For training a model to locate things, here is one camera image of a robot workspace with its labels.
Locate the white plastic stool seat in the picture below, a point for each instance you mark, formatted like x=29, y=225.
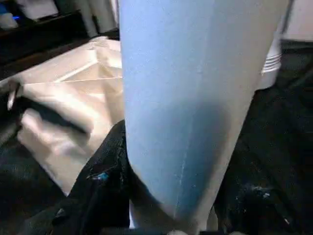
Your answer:
x=73, y=93

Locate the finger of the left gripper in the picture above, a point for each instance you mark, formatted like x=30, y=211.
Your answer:
x=53, y=115

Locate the black work mat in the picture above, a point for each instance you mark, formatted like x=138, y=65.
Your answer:
x=288, y=117

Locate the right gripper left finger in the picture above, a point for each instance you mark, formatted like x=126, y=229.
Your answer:
x=97, y=195

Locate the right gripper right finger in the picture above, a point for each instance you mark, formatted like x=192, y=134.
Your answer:
x=249, y=200

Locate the white plastic table leg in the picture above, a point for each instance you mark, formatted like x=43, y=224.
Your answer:
x=270, y=63
x=183, y=98

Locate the white cabinet with glass doors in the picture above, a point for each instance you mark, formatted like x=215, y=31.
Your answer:
x=298, y=17

